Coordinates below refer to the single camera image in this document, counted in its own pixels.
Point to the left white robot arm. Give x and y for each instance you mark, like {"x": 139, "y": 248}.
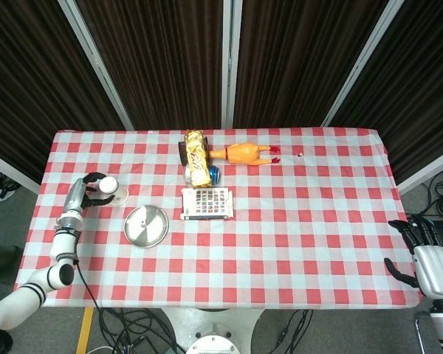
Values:
{"x": 62, "y": 247}

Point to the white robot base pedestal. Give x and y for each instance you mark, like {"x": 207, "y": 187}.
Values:
{"x": 210, "y": 332}

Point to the white partition base rail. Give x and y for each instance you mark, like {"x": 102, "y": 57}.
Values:
{"x": 11, "y": 169}
{"x": 428, "y": 171}

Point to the white paper cup blue print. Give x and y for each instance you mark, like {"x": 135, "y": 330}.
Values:
{"x": 110, "y": 186}

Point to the blue white drink can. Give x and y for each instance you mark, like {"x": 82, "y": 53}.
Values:
{"x": 215, "y": 174}

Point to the dark brown ribbed panel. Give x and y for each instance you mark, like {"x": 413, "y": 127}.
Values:
{"x": 299, "y": 55}
{"x": 162, "y": 55}
{"x": 421, "y": 92}
{"x": 29, "y": 73}

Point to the silver pot lid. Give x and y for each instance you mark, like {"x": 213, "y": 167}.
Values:
{"x": 153, "y": 234}

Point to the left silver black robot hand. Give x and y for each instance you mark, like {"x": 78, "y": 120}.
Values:
{"x": 75, "y": 197}

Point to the white partition frame post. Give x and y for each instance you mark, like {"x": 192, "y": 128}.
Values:
{"x": 232, "y": 62}
{"x": 362, "y": 66}
{"x": 96, "y": 62}

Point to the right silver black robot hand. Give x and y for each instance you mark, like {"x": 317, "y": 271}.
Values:
{"x": 435, "y": 269}

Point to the orange rubber chicken toy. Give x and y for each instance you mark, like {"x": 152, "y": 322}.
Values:
{"x": 243, "y": 153}

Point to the red white checkered tablecloth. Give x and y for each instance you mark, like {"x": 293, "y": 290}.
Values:
{"x": 262, "y": 239}

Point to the flat printed cardboard box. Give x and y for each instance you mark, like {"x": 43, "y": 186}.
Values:
{"x": 206, "y": 203}

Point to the gold foil snack bag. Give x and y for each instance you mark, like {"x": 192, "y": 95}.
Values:
{"x": 197, "y": 158}

